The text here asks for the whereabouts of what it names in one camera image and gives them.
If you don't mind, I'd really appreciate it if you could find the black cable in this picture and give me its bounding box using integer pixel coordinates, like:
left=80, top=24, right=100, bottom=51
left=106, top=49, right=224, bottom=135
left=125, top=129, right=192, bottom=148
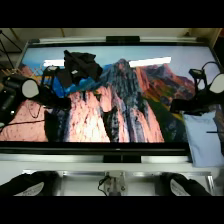
left=199, top=60, right=222, bottom=81
left=0, top=119, right=47, bottom=130
left=97, top=175, right=111, bottom=196

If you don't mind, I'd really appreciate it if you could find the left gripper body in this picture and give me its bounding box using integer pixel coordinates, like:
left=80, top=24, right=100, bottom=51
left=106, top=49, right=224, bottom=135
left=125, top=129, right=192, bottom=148
left=43, top=88, right=73, bottom=111

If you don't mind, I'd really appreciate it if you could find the light blue T-shirt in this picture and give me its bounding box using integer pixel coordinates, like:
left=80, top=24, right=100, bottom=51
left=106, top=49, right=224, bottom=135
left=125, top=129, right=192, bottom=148
left=182, top=110, right=224, bottom=168

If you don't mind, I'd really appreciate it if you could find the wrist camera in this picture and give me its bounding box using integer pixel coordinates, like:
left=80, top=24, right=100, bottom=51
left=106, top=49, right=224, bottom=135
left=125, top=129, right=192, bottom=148
left=188, top=67, right=206, bottom=92
left=41, top=65, right=62, bottom=88

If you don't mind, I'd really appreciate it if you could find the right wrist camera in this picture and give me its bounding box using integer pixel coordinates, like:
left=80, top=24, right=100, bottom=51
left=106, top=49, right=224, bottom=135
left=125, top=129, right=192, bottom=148
left=188, top=67, right=206, bottom=92

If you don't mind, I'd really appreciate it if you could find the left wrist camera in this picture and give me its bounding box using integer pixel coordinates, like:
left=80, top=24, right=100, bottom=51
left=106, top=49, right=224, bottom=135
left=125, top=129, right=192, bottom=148
left=41, top=65, right=62, bottom=88

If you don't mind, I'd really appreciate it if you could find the silver frame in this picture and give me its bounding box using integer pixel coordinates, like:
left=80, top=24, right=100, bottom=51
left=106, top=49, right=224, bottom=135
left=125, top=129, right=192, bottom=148
left=0, top=152, right=224, bottom=197

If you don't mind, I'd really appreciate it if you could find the black garment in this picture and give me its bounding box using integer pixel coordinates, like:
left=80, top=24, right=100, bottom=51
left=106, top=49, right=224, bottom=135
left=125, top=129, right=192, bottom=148
left=55, top=49, right=104, bottom=98

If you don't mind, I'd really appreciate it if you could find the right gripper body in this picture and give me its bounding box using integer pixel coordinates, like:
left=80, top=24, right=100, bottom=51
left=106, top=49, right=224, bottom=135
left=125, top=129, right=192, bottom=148
left=169, top=98, right=202, bottom=116

